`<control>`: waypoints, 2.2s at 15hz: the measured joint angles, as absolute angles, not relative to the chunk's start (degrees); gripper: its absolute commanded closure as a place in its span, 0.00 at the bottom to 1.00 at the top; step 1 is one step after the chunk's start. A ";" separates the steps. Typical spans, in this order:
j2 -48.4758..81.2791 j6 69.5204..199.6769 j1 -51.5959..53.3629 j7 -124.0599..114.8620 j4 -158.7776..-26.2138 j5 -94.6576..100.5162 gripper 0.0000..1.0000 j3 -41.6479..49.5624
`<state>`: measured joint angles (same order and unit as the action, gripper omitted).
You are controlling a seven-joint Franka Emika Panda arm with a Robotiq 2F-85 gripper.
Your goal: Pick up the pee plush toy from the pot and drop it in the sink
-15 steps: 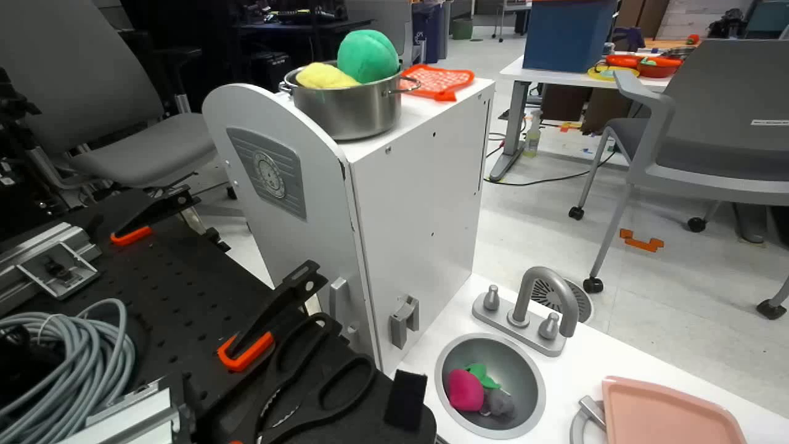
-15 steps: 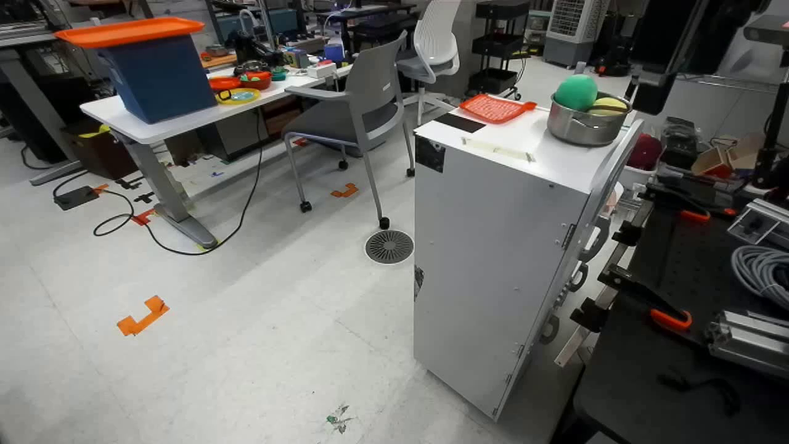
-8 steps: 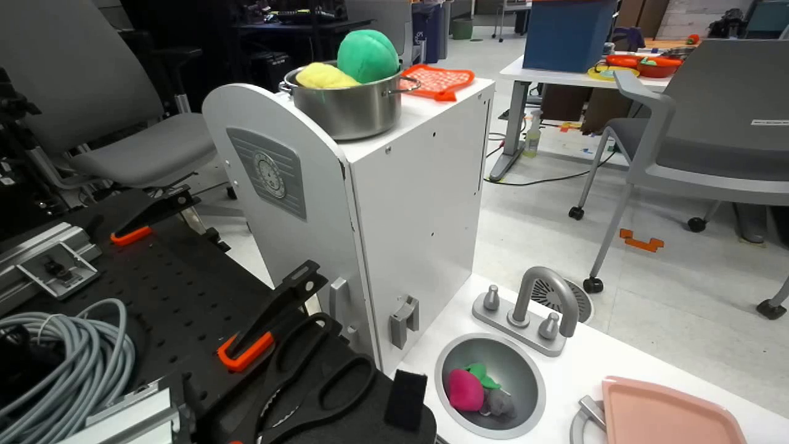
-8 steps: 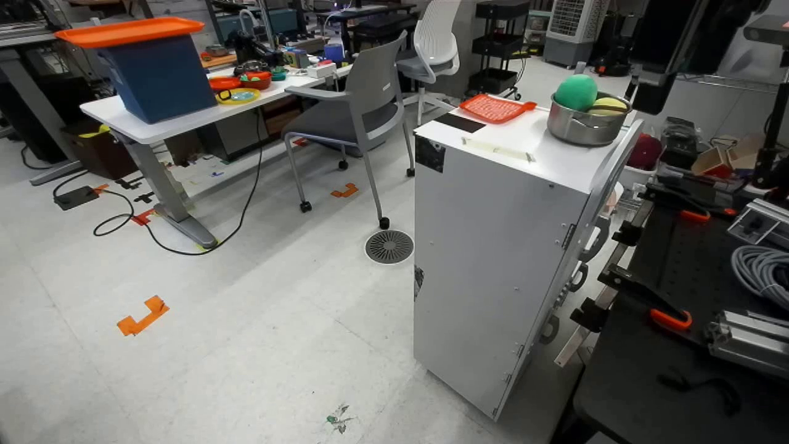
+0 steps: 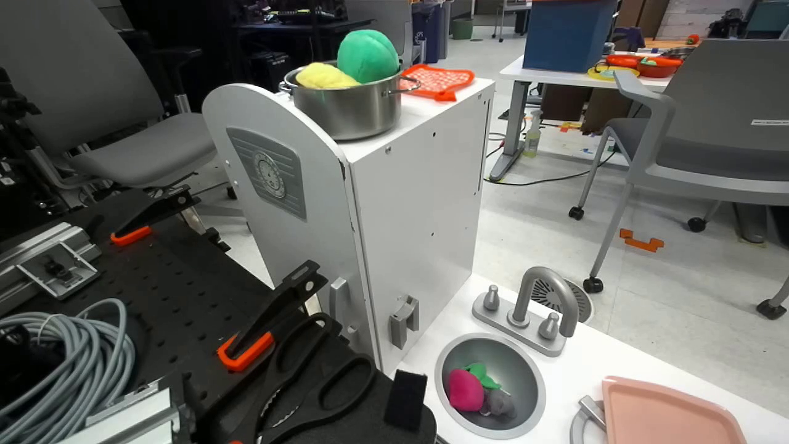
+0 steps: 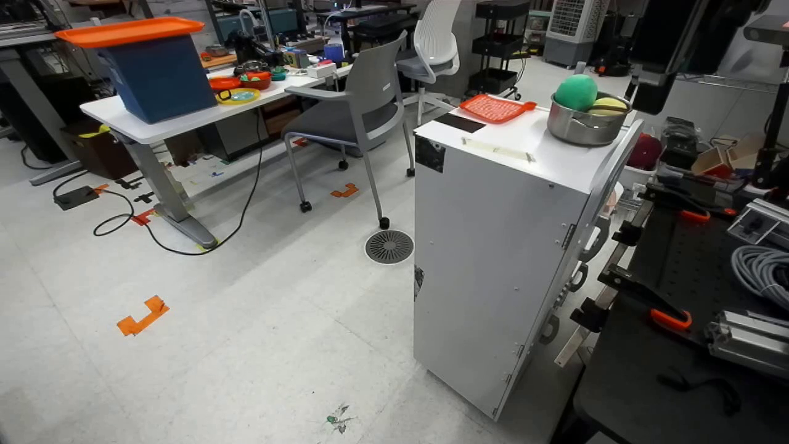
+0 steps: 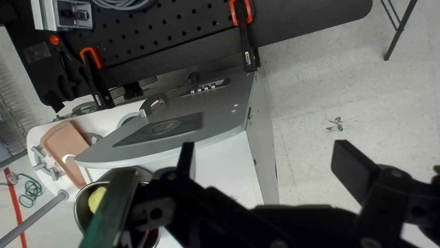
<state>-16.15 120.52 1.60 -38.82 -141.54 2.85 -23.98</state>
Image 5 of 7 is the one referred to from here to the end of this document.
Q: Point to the green pea plush toy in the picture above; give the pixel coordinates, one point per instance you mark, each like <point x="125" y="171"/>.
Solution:
<point x="368" y="54"/>

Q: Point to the white toy kitchen cabinet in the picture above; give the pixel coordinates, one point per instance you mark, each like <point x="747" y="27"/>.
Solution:
<point x="389" y="219"/>

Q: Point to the steel cooking pot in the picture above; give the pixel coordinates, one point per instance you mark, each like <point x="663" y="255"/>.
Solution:
<point x="350" y="112"/>

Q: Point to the yellow plush toy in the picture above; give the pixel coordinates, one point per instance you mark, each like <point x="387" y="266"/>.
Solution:
<point x="321" y="75"/>

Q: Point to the grey toy faucet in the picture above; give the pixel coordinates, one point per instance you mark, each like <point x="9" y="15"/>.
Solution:
<point x="542" y="314"/>

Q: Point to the pink plush toy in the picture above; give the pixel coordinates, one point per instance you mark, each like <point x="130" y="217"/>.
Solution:
<point x="463" y="392"/>

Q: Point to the round grey sink basin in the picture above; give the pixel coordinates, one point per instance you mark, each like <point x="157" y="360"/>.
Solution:
<point x="511" y="382"/>

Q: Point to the red plastic basket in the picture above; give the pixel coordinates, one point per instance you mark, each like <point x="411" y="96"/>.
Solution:
<point x="435" y="83"/>

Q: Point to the small black block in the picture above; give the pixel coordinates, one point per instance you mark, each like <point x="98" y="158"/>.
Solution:
<point x="404" y="399"/>

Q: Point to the near black orange clamp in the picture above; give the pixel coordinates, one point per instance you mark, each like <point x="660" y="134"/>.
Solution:
<point x="241" y="348"/>

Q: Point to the black orange clamp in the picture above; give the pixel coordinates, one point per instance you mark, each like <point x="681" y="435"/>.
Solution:
<point x="141" y="223"/>
<point x="241" y="348"/>

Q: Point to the white table background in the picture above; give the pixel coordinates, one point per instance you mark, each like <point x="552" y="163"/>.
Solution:
<point x="525" y="80"/>

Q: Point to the black perforated board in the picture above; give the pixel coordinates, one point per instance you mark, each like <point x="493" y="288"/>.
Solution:
<point x="183" y="295"/>

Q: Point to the blue storage box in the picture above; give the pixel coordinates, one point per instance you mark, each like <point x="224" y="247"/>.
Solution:
<point x="568" y="34"/>

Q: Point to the orange floor piece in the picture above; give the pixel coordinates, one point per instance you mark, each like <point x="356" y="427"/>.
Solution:
<point x="637" y="242"/>

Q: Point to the far black orange clamp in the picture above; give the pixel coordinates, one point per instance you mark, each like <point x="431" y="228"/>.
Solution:
<point x="141" y="223"/>

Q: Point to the orange tray on table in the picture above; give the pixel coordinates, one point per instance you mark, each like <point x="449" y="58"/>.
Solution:
<point x="654" y="66"/>

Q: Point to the pink plastic tray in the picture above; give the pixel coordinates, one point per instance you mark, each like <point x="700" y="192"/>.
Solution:
<point x="643" y="412"/>

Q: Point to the grey chair left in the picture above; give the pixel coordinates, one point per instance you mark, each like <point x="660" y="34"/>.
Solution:
<point x="92" y="100"/>

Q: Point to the grey chair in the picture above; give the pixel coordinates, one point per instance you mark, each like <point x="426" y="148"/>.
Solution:
<point x="717" y="132"/>
<point x="92" y="100"/>

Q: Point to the grey chair right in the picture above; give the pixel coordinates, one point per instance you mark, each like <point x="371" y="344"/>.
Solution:
<point x="717" y="132"/>

